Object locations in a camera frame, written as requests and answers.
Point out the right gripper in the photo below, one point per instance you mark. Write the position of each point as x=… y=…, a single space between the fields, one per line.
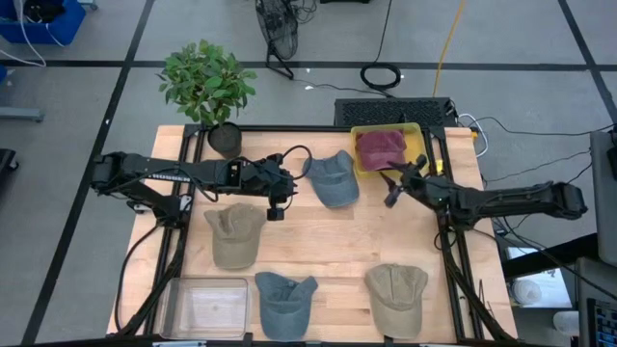
x=418 y=183

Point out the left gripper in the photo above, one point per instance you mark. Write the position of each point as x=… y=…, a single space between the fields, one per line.
x=265 y=177

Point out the maroon baseball cap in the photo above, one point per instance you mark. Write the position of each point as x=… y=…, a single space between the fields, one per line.
x=381 y=149

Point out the grey baseball cap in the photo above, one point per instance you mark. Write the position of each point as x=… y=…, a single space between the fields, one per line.
x=335 y=183
x=284 y=308

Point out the tan baseball cap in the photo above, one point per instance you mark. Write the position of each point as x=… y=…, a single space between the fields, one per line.
x=395 y=299
x=236 y=241

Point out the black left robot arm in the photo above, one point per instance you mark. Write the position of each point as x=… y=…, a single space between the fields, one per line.
x=144 y=166

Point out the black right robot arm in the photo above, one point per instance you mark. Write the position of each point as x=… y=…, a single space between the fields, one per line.
x=506 y=197

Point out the yellow plastic bin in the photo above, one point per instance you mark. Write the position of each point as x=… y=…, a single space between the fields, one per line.
x=417 y=140

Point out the black perforated computer case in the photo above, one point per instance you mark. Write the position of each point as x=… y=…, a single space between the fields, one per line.
x=385 y=112

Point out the green plant in black pot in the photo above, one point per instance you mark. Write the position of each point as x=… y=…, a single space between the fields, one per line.
x=207 y=82

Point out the clear plastic bin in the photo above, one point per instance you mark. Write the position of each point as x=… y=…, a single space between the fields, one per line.
x=207 y=308

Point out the black desk beam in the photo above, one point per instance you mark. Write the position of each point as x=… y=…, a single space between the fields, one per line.
x=549 y=258

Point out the white roll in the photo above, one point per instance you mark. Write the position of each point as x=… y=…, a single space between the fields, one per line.
x=525 y=292

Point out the blue plastic bin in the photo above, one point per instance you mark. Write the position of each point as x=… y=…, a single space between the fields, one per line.
x=67 y=29

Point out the grey floor bar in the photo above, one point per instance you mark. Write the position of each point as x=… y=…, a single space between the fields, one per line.
x=21 y=114

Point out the black chair base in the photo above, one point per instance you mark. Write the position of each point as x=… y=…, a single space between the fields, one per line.
x=7 y=161

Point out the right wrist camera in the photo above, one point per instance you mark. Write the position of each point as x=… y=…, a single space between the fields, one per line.
x=393 y=197

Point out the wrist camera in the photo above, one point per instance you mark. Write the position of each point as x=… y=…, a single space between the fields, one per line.
x=276 y=214
x=393 y=197

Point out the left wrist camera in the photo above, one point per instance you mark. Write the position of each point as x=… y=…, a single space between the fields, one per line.
x=276 y=214

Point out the black aluminium table frame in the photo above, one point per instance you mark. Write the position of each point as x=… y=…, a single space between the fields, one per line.
x=289 y=128

